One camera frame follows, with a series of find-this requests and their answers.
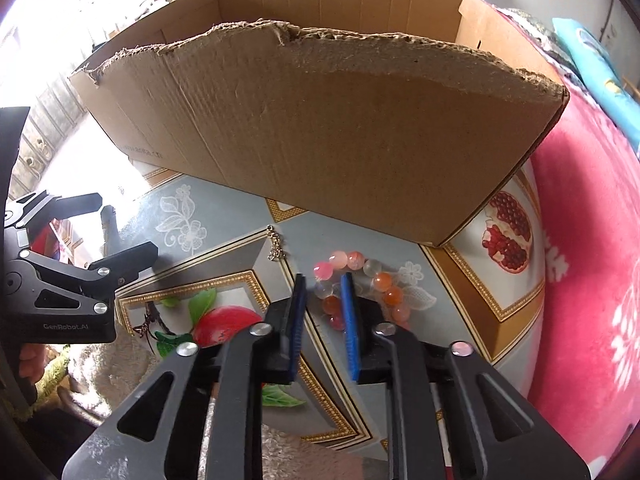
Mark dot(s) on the fruit print tablecloth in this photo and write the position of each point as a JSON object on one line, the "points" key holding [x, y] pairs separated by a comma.
{"points": [[225, 260]]}

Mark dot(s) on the brown cardboard box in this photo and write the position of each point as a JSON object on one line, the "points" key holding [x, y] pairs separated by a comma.
{"points": [[325, 125]]}

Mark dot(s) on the grey patterned cloth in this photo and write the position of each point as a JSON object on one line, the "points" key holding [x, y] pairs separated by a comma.
{"points": [[540, 35]]}

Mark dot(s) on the metal railing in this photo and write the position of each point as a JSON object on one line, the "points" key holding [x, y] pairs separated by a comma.
{"points": [[45, 125]]}

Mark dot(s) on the white fleece garment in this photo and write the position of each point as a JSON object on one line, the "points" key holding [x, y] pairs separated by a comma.
{"points": [[110, 370]]}

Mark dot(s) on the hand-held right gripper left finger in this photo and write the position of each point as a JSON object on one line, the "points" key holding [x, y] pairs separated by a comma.
{"points": [[295, 330]]}

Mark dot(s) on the person's left hand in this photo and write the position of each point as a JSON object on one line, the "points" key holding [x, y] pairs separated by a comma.
{"points": [[34, 362]]}

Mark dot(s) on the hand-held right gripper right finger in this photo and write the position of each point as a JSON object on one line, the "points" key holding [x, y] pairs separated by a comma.
{"points": [[352, 330]]}

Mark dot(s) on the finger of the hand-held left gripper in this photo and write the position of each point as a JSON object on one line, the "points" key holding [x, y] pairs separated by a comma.
{"points": [[75, 205], [130, 257]]}

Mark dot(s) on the blue printed pillow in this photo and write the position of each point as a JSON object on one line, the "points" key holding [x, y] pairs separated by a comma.
{"points": [[600, 70]]}

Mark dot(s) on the pink floral blanket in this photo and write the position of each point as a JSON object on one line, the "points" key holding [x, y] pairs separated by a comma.
{"points": [[590, 260]]}

